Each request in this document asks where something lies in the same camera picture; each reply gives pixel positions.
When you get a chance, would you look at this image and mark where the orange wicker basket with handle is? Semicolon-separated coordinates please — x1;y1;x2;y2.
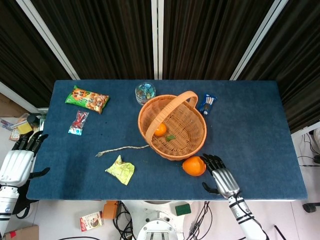
137;90;208;161

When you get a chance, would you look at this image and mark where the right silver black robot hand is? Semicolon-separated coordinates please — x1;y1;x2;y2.
201;152;243;200

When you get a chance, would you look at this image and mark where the red candy packet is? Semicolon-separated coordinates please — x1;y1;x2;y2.
67;110;90;136

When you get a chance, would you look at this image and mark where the black chair caster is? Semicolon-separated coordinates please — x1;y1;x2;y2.
302;201;320;214

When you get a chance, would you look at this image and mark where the orange box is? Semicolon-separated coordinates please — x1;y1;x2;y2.
102;200;119;220

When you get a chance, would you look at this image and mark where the brown cardboard box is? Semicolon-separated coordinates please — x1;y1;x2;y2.
0;224;40;240

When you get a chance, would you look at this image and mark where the crumpled yellow snack bag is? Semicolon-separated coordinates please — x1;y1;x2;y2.
104;154;136;186

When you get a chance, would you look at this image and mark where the green snack bag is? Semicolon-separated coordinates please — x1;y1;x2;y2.
64;84;110;115

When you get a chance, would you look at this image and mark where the large orange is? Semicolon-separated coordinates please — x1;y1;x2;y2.
181;155;207;177

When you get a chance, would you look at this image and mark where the red white snack box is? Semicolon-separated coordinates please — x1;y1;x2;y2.
79;211;105;232

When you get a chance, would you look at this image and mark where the braided beige rope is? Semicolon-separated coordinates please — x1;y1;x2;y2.
95;144;150;158

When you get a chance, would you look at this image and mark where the yellow sponge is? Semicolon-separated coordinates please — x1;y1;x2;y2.
17;122;33;135

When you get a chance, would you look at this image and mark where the black lid bottle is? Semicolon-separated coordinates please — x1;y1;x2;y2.
27;113;41;130

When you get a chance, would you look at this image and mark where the small orange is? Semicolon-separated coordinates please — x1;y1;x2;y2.
153;122;168;137

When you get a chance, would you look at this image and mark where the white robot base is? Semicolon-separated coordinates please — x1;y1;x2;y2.
136;200;193;240

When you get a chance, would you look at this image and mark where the glass jar of candies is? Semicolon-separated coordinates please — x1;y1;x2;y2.
134;82;157;106

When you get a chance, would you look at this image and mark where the black floor cable bundle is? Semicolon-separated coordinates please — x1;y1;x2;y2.
188;201;213;240
297;129;320;169
112;201;137;240

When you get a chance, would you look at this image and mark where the green sponge block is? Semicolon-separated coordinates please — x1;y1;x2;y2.
174;203;192;216

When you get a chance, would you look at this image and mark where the dark slatted partition panel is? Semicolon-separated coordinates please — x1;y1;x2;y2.
29;0;155;80
237;0;320;135
162;0;276;81
0;0;73;108

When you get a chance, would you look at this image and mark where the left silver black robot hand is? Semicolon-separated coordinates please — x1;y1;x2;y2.
0;129;51;187

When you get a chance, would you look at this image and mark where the blue felt table cover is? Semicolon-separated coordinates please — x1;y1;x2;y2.
26;79;308;201

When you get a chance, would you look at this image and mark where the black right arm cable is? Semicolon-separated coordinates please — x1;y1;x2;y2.
228;191;268;240

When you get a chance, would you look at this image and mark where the blue cookie packet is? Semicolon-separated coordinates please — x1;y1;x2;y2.
197;93;218;116

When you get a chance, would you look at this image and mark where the white partition frame post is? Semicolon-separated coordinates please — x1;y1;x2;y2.
229;0;290;81
151;0;165;80
0;81;49;114
16;0;81;80

